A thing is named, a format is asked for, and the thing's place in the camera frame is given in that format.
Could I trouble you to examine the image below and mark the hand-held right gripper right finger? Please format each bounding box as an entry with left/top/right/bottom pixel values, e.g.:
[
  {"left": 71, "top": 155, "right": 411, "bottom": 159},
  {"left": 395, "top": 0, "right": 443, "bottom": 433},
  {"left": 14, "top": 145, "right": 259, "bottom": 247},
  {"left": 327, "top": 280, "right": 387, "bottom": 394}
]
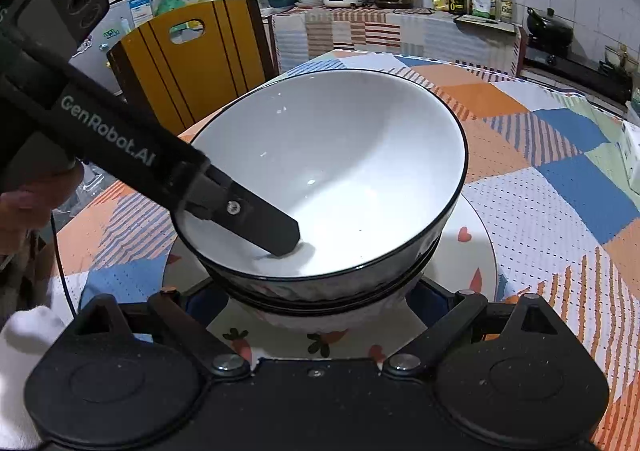
[{"left": 382, "top": 281, "right": 558, "bottom": 379}]

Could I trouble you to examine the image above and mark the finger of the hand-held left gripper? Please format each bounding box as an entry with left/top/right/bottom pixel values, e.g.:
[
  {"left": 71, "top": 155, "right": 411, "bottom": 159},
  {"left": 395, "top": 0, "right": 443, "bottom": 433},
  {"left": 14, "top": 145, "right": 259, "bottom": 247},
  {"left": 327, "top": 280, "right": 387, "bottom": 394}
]
[{"left": 186, "top": 164, "right": 301, "bottom": 259}]

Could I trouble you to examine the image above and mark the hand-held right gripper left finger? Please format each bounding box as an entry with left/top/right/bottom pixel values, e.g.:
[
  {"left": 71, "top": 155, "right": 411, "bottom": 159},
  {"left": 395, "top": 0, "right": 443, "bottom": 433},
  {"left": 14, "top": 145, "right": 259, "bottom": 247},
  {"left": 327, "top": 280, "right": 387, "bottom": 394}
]
[{"left": 75, "top": 287, "right": 253, "bottom": 379}]

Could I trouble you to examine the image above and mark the white plate with red prints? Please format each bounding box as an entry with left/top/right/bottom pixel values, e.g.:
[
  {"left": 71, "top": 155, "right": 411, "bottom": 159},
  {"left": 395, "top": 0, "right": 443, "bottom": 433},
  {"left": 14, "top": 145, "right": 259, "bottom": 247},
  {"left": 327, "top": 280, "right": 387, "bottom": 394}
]
[{"left": 162, "top": 191, "right": 499, "bottom": 368}]

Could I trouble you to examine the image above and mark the white bowl with dark rim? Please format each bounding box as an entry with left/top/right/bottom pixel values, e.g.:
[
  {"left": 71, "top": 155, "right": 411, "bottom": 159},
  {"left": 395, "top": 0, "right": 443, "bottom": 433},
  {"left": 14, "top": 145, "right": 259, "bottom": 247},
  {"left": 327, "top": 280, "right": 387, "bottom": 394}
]
[
  {"left": 227, "top": 236, "right": 443, "bottom": 310},
  {"left": 172, "top": 69, "right": 469, "bottom": 299},
  {"left": 240, "top": 251, "right": 442, "bottom": 336}
]

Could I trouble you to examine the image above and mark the person's left hand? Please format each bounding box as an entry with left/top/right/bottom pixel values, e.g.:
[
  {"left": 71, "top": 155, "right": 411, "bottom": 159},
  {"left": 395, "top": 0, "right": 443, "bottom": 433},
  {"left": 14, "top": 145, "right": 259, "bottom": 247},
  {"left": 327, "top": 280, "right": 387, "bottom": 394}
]
[{"left": 0, "top": 163, "right": 85, "bottom": 233}]

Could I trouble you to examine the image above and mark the white refrigerator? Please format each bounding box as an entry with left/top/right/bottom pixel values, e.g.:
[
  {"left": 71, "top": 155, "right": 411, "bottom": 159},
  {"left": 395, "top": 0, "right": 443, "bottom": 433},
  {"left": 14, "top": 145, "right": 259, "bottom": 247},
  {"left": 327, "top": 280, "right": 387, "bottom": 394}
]
[{"left": 74, "top": 0, "right": 167, "bottom": 98}]

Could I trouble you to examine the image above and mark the yellow wooden chair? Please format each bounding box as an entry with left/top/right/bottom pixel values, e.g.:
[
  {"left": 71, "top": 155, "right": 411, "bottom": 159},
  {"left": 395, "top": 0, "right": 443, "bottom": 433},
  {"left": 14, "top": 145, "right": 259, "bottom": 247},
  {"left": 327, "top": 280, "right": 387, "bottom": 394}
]
[{"left": 106, "top": 0, "right": 279, "bottom": 132}]

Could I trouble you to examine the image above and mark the green plastic bag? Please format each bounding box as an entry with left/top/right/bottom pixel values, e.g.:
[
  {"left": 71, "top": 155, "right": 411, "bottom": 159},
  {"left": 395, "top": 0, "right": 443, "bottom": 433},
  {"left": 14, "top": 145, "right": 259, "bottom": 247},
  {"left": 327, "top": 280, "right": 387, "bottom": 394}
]
[{"left": 154, "top": 0, "right": 187, "bottom": 18}]

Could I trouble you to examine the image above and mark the patchwork tablecloth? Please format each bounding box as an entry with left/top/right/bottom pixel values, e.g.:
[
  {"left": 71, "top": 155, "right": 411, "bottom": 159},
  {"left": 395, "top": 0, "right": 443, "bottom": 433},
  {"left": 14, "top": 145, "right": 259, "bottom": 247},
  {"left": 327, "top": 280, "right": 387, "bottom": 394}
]
[{"left": 50, "top": 50, "right": 640, "bottom": 451}]

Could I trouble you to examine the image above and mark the white cloth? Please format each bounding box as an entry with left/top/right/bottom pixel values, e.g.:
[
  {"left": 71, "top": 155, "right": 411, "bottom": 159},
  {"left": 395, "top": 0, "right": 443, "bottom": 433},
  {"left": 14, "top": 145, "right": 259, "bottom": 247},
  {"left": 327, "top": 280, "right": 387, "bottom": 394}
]
[{"left": 0, "top": 305, "right": 67, "bottom": 450}]

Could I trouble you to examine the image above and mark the striped patchwork counter cloth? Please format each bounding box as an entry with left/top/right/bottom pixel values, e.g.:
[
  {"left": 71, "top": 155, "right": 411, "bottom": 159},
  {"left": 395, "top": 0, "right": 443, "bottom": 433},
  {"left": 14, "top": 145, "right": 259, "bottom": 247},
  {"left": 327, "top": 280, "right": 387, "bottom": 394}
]
[{"left": 271, "top": 7, "right": 522, "bottom": 78}]

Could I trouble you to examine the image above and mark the white tissue pack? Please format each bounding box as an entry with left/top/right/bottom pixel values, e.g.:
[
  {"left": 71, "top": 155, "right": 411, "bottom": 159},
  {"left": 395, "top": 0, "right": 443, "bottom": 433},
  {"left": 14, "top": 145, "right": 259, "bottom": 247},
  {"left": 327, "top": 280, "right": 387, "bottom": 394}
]
[{"left": 619, "top": 120, "right": 640, "bottom": 192}]

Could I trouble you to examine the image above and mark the black gas stove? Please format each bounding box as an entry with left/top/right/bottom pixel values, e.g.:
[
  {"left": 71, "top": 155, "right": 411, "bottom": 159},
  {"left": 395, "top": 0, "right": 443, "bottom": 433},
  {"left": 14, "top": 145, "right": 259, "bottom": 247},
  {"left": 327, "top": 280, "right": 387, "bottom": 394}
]
[{"left": 521, "top": 38, "right": 634, "bottom": 105}]

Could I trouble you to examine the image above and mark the cutting board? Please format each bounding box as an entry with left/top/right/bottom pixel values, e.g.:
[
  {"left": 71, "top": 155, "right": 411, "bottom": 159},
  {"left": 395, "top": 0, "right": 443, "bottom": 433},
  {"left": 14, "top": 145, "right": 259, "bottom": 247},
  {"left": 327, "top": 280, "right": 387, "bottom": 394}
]
[{"left": 453, "top": 13, "right": 517, "bottom": 30}]

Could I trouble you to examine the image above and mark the black wok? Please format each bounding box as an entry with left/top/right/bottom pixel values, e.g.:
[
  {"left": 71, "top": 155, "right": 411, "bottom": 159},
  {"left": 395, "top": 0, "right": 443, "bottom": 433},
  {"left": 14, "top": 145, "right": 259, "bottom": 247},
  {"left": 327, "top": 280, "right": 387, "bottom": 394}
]
[{"left": 525, "top": 7, "right": 575, "bottom": 48}]

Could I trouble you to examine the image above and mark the black cable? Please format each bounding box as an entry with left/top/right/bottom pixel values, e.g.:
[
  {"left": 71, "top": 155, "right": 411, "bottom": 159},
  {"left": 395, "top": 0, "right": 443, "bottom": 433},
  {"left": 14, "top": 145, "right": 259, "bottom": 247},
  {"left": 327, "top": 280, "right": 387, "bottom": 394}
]
[{"left": 49, "top": 210, "right": 82, "bottom": 318}]

